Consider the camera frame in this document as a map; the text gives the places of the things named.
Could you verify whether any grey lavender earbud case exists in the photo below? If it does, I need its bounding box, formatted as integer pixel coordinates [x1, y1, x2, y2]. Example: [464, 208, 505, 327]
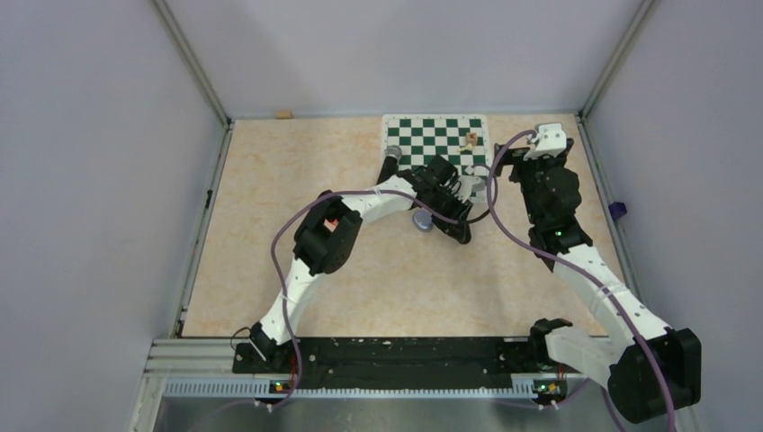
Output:
[412, 210, 434, 232]

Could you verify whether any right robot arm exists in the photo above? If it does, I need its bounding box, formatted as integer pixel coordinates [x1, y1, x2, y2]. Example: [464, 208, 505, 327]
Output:
[502, 148, 702, 423]

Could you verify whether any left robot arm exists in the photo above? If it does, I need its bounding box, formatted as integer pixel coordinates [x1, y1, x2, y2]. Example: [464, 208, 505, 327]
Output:
[249, 147, 485, 372]

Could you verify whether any green white chessboard mat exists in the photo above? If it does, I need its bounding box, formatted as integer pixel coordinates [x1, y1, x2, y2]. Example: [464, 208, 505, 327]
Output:
[381, 113, 493, 203]

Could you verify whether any black microphone silver head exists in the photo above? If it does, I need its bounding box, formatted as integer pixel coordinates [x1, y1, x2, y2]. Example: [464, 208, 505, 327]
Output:
[376, 145, 402, 185]

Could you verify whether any red block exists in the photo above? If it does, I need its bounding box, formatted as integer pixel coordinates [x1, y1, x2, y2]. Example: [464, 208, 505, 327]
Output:
[323, 219, 338, 232]

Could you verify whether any wine cork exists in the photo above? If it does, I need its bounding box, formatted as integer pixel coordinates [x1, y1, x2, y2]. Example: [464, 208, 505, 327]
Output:
[274, 110, 293, 120]

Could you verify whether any purple object outside frame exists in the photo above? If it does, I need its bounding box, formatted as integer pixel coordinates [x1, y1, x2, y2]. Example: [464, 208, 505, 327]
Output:
[608, 202, 628, 221]

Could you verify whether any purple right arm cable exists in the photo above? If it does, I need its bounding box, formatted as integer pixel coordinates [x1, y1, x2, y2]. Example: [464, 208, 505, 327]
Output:
[485, 130, 678, 432]

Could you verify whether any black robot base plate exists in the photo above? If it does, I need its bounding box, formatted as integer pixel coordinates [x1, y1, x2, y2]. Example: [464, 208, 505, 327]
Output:
[232, 335, 573, 391]

